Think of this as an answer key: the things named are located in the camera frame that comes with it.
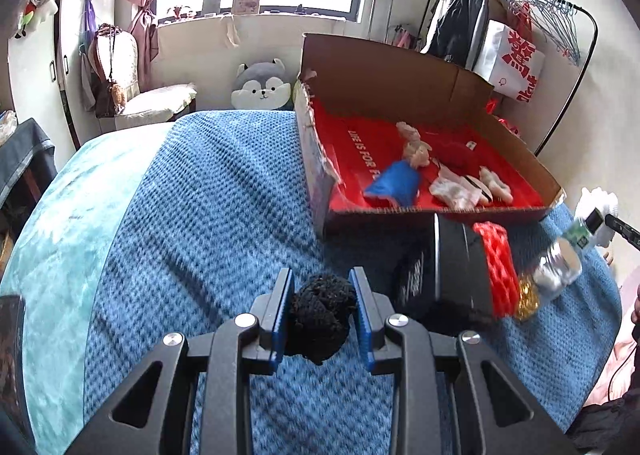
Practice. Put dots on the white cushioned chair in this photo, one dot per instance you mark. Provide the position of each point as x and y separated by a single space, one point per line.
150 100

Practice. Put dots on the glass jar of yellow capsules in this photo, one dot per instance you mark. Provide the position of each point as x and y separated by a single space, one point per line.
555 267

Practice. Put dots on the small windowsill figurines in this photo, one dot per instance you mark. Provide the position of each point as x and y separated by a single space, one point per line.
182 12

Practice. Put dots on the purple ribbon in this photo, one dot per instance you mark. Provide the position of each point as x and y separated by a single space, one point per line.
91 10

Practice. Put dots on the white wardrobe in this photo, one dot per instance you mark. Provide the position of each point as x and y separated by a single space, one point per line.
45 65

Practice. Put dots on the clear toner bottle black cap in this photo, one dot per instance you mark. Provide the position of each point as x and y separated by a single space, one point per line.
577 235

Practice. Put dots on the illustrated card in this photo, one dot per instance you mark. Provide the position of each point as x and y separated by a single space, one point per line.
246 0

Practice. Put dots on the beige plush doll blue dress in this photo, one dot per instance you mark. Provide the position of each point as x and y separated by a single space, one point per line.
395 182

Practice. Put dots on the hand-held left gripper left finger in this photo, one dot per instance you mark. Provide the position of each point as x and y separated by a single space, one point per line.
282 315

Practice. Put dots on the red plastic bag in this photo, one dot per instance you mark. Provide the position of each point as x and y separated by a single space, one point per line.
505 120

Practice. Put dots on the pale crumpled cloth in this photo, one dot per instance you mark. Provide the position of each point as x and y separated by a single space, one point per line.
450 187

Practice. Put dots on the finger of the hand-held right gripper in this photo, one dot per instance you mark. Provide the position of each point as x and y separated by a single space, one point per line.
622 231

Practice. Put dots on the white fluffy bath sponge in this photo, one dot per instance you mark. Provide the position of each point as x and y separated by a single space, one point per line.
600 200

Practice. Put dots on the metal crutch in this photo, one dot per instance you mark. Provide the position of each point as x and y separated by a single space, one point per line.
382 15

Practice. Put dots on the grey husky plush pillow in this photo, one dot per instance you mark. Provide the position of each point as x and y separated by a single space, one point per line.
262 87

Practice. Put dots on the black knitted ball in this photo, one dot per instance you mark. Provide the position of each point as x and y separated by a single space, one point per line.
320 315

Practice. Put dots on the beige powder puff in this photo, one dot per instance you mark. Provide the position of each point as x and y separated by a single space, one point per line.
475 186

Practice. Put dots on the dark cloth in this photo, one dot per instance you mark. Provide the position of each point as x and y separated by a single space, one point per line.
605 425

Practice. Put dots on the teal fleece blanket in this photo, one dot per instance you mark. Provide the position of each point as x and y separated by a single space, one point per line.
65 245

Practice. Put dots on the small grey frame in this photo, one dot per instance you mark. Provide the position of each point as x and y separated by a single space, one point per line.
212 3

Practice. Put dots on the brown shoulder bag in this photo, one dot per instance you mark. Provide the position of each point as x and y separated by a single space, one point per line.
106 102

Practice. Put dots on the small cream plush bear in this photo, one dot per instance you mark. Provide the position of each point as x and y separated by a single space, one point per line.
500 187

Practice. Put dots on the brown kraft paper bag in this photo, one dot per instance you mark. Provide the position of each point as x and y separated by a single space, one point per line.
500 10

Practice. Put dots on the clear plastic bag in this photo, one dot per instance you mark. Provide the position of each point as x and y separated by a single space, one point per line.
6 125

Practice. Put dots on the red knitted cloth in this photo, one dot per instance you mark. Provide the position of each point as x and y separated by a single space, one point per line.
450 152

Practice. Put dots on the black clothes rack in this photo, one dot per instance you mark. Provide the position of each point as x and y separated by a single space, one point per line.
590 35

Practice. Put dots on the hanging plush toy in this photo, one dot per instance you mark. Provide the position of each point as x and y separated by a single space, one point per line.
37 10

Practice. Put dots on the dark patterned tin box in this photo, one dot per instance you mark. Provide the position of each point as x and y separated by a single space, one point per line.
455 265

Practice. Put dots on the white tote bag red print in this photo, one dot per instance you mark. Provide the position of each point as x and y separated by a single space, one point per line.
510 65

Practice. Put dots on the cardboard box red inside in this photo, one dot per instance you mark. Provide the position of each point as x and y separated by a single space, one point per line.
380 80

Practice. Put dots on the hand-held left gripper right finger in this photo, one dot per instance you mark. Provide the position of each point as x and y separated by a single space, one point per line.
364 320

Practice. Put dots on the dark jacket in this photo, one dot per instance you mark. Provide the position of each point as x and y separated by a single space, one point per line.
455 30

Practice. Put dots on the dark cloth covered dresser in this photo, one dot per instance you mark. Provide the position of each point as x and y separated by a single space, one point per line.
25 155

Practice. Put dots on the red mesh pouf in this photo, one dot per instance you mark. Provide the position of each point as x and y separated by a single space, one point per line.
495 265

